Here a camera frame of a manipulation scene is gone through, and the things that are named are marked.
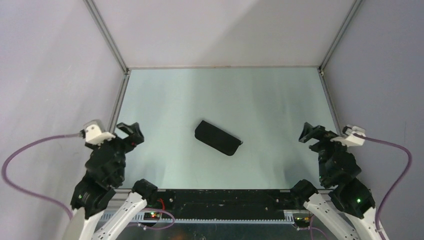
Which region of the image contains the black zippered tool case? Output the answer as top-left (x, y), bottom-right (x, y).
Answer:
top-left (194, 120), bottom-right (244, 156)

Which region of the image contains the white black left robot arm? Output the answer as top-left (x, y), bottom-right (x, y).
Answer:
top-left (63, 120), bottom-right (317, 240)

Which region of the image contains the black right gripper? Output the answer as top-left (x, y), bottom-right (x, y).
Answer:
top-left (298, 121), bottom-right (351, 183)

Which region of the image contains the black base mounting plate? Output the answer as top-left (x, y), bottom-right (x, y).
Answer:
top-left (157, 189), bottom-right (304, 220)

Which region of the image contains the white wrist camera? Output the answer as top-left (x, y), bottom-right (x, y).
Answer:
top-left (83, 119), bottom-right (116, 145)
top-left (330, 125), bottom-right (366, 147)

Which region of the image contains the grey slotted cable duct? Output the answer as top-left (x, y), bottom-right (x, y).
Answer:
top-left (99, 211), bottom-right (296, 225)

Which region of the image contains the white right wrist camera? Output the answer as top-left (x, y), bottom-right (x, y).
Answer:
top-left (330, 125), bottom-right (366, 147)

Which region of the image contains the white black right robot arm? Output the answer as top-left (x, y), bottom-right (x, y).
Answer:
top-left (153, 122), bottom-right (388, 240)

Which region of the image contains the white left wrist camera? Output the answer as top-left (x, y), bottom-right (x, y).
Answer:
top-left (83, 119), bottom-right (116, 145)

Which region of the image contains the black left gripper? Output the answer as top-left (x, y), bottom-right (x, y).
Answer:
top-left (86, 121), bottom-right (144, 182)

